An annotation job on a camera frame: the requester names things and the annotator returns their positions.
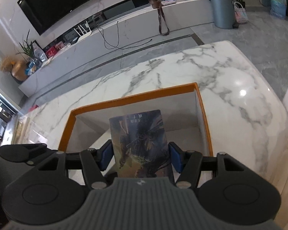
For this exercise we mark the green potted plant left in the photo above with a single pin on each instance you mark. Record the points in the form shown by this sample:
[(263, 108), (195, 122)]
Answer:
[(33, 50)]

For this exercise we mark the marble tv console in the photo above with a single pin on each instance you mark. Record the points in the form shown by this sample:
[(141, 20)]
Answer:
[(118, 34)]

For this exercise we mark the brown camera with strap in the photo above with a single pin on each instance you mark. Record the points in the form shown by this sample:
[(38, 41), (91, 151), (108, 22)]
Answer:
[(156, 4)]

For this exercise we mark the blue water jug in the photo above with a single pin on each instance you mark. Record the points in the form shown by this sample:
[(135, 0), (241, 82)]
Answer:
[(278, 8)]

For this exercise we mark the orange white storage box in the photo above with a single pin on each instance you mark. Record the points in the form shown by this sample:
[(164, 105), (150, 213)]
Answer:
[(182, 111)]

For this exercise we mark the grey blue trash bin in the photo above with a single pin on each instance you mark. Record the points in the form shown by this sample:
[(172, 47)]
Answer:
[(223, 13)]

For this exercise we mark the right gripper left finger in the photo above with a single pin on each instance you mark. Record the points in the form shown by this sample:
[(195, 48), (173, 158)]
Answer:
[(94, 162)]

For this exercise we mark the gold vase with dried flowers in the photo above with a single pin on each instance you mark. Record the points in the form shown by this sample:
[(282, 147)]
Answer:
[(15, 67)]

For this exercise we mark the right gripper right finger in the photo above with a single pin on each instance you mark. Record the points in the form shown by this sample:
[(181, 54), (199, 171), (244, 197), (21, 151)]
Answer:
[(187, 164)]

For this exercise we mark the woven pink basket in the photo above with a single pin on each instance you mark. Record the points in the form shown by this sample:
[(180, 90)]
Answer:
[(240, 13)]

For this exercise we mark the beige books stack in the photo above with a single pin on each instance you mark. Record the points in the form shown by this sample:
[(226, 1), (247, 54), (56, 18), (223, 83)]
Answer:
[(20, 129)]

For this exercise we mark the dark illustrated card box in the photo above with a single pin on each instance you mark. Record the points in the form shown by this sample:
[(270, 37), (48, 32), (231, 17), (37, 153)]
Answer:
[(140, 146)]

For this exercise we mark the white wifi router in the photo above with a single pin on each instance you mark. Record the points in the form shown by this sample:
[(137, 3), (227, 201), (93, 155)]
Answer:
[(83, 31)]

